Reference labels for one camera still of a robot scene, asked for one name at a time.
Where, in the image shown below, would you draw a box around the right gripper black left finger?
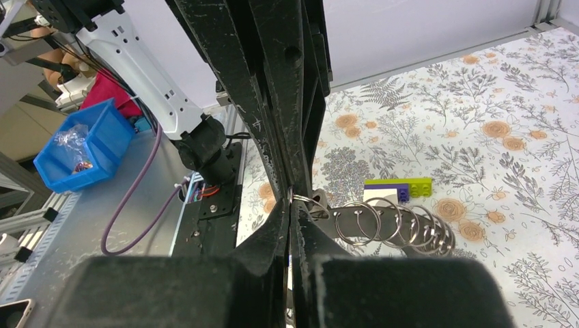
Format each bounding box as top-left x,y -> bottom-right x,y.
48,200 -> 290,327

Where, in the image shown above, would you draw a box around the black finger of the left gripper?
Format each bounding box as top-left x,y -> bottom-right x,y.
249,1 -> 333,196
175,1 -> 294,200

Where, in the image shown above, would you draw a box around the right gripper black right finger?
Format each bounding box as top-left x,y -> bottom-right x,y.
291,201 -> 513,327

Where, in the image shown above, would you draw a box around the metal keyring disc with rings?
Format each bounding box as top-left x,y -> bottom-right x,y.
287,189 -> 456,257

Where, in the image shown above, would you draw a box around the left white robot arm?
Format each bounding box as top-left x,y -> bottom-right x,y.
33,1 -> 333,197

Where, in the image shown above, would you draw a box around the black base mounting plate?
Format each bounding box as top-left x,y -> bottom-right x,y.
171,142 -> 243,257

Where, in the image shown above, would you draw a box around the green purple white toy bricks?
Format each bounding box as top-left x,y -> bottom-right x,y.
363,178 -> 433,206

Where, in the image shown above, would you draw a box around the blue plastic storage bin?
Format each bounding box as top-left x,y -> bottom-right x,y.
33,98 -> 135,193

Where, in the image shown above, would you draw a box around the floral patterned table mat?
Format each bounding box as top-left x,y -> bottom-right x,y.
235,27 -> 579,328

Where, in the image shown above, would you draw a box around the smartphone at table edge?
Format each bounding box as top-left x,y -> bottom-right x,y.
0,299 -> 36,328

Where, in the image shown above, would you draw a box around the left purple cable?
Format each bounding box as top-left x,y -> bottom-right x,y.
100,122 -> 191,256

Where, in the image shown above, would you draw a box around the white slotted cable duct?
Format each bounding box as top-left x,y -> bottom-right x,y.
1,192 -> 82,304

